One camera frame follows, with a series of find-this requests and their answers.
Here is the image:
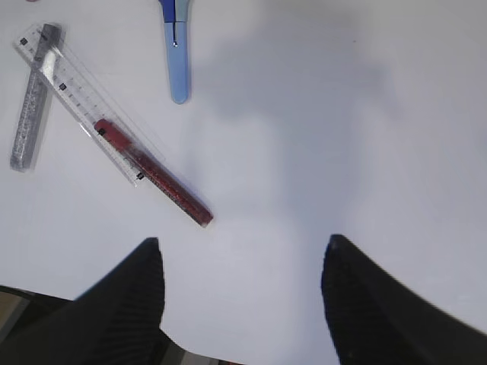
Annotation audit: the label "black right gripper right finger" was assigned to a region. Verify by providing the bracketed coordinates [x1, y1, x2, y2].
[321, 234, 486, 364]

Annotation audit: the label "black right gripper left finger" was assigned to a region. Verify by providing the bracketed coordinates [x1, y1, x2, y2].
[1, 238, 165, 364]

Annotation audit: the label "red glitter pen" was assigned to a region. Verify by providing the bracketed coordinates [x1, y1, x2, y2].
[94, 119, 213, 227]

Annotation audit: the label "clear plastic ruler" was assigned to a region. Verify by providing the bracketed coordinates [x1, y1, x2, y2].
[14, 24, 164, 186]

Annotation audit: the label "blue glitter pen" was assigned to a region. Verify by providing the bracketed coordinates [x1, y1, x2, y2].
[10, 23, 63, 173]

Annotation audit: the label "blue scissors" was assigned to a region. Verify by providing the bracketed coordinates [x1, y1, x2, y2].
[159, 0, 190, 104]

